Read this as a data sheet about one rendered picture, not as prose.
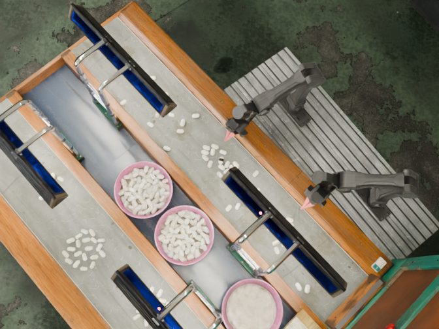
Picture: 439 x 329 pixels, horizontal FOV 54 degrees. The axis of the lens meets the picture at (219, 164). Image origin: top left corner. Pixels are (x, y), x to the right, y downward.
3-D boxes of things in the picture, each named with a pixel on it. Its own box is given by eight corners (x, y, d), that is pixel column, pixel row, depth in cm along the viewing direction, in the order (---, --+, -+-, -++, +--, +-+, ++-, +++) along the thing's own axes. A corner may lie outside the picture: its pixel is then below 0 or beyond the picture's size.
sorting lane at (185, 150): (117, 18, 226) (116, 15, 224) (373, 282, 198) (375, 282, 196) (71, 52, 220) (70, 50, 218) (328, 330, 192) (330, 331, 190)
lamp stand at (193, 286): (191, 279, 199) (190, 279, 156) (221, 313, 196) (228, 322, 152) (160, 309, 195) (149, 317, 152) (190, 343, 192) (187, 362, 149)
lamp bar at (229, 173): (234, 166, 175) (236, 162, 168) (346, 283, 166) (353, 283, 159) (220, 179, 174) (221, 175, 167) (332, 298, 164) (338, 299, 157)
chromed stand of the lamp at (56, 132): (59, 129, 214) (24, 92, 171) (85, 158, 211) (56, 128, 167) (27, 155, 210) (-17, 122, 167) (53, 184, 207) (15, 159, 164)
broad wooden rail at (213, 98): (138, 20, 242) (134, 0, 224) (378, 265, 214) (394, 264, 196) (122, 33, 239) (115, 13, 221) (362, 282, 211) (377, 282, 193)
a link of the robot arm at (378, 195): (367, 203, 203) (407, 191, 172) (368, 190, 205) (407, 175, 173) (380, 205, 204) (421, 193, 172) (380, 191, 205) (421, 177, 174)
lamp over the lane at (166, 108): (83, 7, 190) (78, -3, 183) (177, 106, 181) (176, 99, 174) (68, 18, 189) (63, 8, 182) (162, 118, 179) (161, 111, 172)
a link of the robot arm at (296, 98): (291, 111, 213) (314, 80, 182) (285, 100, 214) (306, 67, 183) (302, 108, 214) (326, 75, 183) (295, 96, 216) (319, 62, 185)
